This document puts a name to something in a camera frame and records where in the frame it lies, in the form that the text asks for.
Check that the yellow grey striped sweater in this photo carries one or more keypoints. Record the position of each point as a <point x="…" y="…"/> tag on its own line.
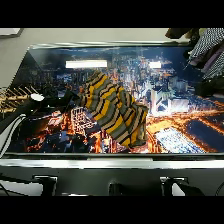
<point x="113" y="110"/>

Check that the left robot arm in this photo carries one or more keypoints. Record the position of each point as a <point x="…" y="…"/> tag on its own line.
<point x="30" y="106"/>

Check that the black garment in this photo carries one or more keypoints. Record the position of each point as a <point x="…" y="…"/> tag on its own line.
<point x="210" y="87"/>

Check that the brown garment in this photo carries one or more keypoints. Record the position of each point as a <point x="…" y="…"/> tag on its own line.
<point x="176" y="32"/>

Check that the purple garment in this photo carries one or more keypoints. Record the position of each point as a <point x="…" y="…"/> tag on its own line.
<point x="213" y="61"/>

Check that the black white checked shirt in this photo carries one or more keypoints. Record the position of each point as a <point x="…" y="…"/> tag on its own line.
<point x="208" y="40"/>

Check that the silver frame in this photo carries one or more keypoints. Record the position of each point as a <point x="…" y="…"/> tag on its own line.
<point x="110" y="164"/>

